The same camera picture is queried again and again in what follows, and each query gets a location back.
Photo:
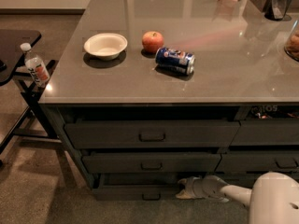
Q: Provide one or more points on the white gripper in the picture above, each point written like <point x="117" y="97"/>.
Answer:
<point x="197" y="187"/>

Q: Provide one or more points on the drawer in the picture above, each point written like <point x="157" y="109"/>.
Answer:
<point x="267" y="132"/>
<point x="151" y="162"/>
<point x="245" y="180"/>
<point x="137" y="187"/>
<point x="280" y="161"/>
<point x="151" y="133"/>

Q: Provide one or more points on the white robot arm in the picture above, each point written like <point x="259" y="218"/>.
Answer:
<point x="273" y="199"/>

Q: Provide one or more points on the snack bags in drawer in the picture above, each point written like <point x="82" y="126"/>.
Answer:
<point x="274" y="112"/>

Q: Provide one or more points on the blue soda can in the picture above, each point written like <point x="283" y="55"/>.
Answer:
<point x="175" y="60"/>

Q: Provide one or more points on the red apple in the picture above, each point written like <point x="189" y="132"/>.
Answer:
<point x="152" y="41"/>

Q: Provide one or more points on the white paper bowl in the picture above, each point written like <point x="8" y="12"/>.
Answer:
<point x="106" y="46"/>

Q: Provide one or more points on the glass jar with snacks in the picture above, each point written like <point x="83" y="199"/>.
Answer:
<point x="292" y="45"/>

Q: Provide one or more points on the clear plastic water bottle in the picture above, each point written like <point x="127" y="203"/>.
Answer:
<point x="35" y="66"/>

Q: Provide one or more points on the dark metal container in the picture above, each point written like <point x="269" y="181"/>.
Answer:
<point x="276" y="10"/>

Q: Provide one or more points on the dark side table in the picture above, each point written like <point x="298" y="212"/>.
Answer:
<point x="12" y="58"/>

